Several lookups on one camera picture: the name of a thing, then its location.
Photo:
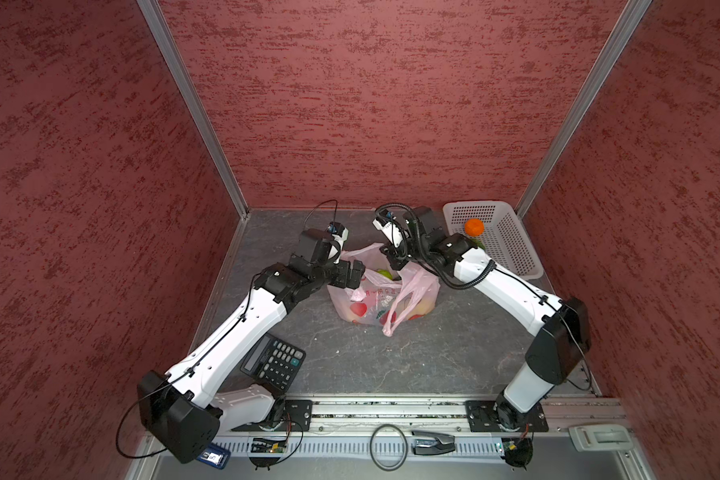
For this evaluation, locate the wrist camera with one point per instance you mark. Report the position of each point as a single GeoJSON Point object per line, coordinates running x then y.
{"type": "Point", "coordinates": [322, 247]}
{"type": "Point", "coordinates": [386, 223]}

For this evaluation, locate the blue black device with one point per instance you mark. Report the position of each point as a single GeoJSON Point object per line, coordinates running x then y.
{"type": "Point", "coordinates": [214, 456]}

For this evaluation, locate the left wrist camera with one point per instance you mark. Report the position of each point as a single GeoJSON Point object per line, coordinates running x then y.
{"type": "Point", "coordinates": [322, 247]}

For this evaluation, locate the circuit board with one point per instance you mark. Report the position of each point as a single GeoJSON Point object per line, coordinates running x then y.
{"type": "Point", "coordinates": [517, 453]}
{"type": "Point", "coordinates": [266, 446]}

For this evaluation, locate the black calculator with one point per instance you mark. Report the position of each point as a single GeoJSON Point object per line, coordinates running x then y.
{"type": "Point", "coordinates": [273, 363]}

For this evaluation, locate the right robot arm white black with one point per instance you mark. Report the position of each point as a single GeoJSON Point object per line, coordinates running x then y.
{"type": "Point", "coordinates": [560, 328]}

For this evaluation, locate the green lime fruit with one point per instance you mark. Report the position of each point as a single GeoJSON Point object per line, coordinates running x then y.
{"type": "Point", "coordinates": [480, 244]}

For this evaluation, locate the aluminium front rail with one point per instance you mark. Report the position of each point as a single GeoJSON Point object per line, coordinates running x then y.
{"type": "Point", "coordinates": [369, 437]}

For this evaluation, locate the small green fruit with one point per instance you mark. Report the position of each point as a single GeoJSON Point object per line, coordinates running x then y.
{"type": "Point", "coordinates": [385, 273]}

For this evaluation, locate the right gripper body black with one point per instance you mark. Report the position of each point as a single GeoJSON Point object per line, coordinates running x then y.
{"type": "Point", "coordinates": [410, 249]}

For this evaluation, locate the white plastic holder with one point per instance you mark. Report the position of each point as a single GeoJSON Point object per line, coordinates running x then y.
{"type": "Point", "coordinates": [601, 438]}

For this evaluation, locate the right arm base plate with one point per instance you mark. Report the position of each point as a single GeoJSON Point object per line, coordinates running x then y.
{"type": "Point", "coordinates": [487, 416]}

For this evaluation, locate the aluminium corner post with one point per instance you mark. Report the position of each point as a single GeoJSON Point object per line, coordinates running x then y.
{"type": "Point", "coordinates": [619, 37]}
{"type": "Point", "coordinates": [164, 39]}

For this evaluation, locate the white plastic basket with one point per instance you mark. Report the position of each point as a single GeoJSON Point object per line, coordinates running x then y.
{"type": "Point", "coordinates": [505, 237]}

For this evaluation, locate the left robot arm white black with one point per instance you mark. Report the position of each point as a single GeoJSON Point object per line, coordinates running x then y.
{"type": "Point", "coordinates": [177, 407]}

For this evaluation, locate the pink plastic bag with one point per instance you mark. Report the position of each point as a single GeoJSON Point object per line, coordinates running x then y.
{"type": "Point", "coordinates": [383, 302]}

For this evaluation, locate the right aluminium corner post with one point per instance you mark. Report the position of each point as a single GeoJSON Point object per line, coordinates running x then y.
{"type": "Point", "coordinates": [619, 37]}

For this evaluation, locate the right circuit board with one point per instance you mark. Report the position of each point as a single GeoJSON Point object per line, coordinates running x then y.
{"type": "Point", "coordinates": [517, 453]}

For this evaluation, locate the left circuit board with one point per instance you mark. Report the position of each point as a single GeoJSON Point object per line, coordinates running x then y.
{"type": "Point", "coordinates": [266, 446]}

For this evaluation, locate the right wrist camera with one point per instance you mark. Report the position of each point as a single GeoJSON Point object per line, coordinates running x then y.
{"type": "Point", "coordinates": [386, 223]}

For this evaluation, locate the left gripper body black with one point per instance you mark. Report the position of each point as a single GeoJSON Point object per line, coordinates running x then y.
{"type": "Point", "coordinates": [336, 275]}

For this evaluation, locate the orange fruit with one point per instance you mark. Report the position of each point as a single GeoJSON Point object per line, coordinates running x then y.
{"type": "Point", "coordinates": [474, 227]}

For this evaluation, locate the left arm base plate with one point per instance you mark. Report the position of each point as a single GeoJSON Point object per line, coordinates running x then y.
{"type": "Point", "coordinates": [286, 415]}

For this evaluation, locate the left aluminium corner post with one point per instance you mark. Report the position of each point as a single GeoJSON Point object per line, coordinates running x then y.
{"type": "Point", "coordinates": [164, 39]}

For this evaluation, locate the black grey stapler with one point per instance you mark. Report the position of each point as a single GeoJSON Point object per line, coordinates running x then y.
{"type": "Point", "coordinates": [426, 443]}

